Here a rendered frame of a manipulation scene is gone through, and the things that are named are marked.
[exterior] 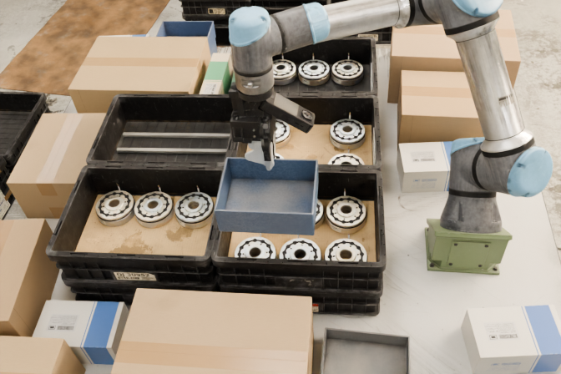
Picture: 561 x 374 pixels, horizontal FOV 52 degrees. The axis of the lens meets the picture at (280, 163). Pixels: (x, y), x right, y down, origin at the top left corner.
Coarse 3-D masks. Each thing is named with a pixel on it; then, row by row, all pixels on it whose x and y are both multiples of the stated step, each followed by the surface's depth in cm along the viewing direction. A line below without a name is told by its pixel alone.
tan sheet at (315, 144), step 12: (300, 132) 174; (312, 132) 174; (324, 132) 173; (288, 144) 171; (300, 144) 170; (312, 144) 170; (324, 144) 170; (288, 156) 167; (300, 156) 167; (312, 156) 167; (324, 156) 166; (360, 156) 165
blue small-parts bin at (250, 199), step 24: (240, 168) 127; (264, 168) 126; (288, 168) 126; (312, 168) 125; (240, 192) 127; (264, 192) 127; (288, 192) 126; (312, 192) 126; (216, 216) 117; (240, 216) 116; (264, 216) 115; (288, 216) 114; (312, 216) 114
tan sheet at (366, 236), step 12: (324, 204) 154; (372, 204) 153; (324, 216) 151; (372, 216) 150; (324, 228) 148; (372, 228) 147; (240, 240) 147; (276, 240) 147; (288, 240) 146; (312, 240) 146; (324, 240) 146; (360, 240) 145; (372, 240) 145; (276, 252) 144; (324, 252) 143; (372, 252) 142
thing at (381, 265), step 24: (384, 216) 137; (216, 240) 135; (384, 240) 132; (216, 264) 132; (240, 264) 131; (264, 264) 130; (288, 264) 130; (312, 264) 129; (336, 264) 129; (360, 264) 128; (384, 264) 128
